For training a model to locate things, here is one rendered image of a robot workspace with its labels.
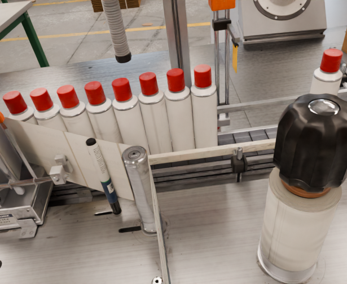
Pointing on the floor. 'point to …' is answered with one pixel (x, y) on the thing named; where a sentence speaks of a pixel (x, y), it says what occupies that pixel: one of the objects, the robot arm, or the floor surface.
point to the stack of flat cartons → (119, 3)
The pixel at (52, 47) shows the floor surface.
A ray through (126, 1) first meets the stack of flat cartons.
